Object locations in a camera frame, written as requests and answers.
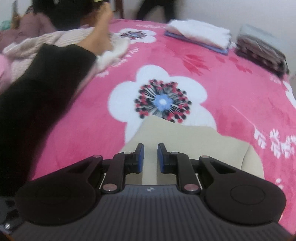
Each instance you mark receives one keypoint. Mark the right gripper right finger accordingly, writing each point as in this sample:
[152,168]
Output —
[180,165]

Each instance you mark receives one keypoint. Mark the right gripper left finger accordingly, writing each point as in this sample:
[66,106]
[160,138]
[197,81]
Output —
[119,166]

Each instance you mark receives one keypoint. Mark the beige zip hoodie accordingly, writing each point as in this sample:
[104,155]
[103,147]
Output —
[194,141]

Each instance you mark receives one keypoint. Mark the pink floral blanket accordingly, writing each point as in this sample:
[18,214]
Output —
[187,85]

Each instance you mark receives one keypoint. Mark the person left leg black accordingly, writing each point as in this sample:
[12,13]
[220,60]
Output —
[34,102]

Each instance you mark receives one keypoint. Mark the folded purple cloth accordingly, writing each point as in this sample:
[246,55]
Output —
[212,48]

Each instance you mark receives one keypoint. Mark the folded white towel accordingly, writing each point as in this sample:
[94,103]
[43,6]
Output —
[201,32]

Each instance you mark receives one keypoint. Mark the folded grey brown blankets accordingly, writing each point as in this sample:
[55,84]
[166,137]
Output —
[263,49]

